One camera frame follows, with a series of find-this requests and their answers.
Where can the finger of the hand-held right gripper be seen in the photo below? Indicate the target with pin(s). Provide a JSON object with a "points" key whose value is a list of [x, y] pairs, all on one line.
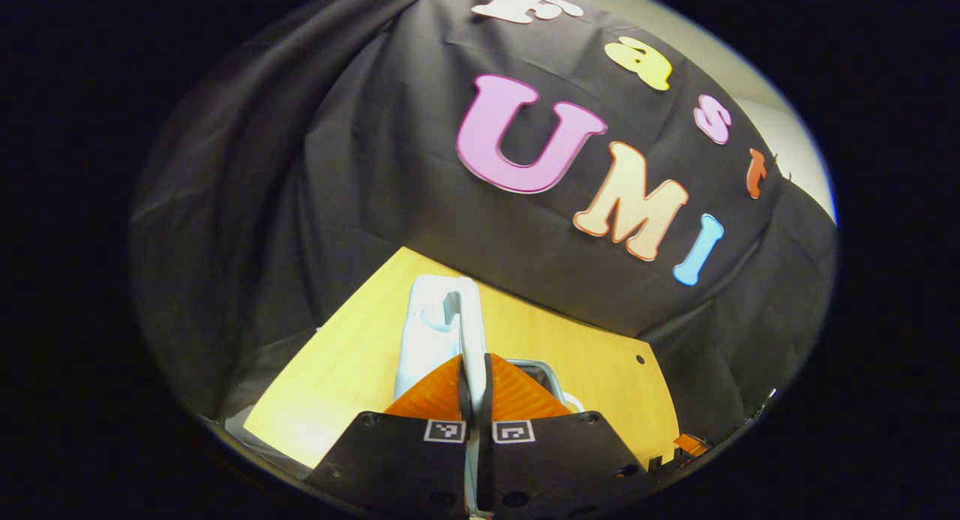
{"points": [[690, 445]]}

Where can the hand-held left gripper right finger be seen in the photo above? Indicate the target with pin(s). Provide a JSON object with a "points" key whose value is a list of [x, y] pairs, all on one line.
{"points": [[559, 464]]}

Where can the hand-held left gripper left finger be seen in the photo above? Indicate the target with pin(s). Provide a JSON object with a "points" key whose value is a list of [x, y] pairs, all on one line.
{"points": [[397, 464]]}

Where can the white suitcase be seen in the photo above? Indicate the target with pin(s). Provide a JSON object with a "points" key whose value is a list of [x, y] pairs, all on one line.
{"points": [[431, 332]]}

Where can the black backdrop cloth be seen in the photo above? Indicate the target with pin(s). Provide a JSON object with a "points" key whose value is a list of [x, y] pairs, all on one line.
{"points": [[337, 167]]}

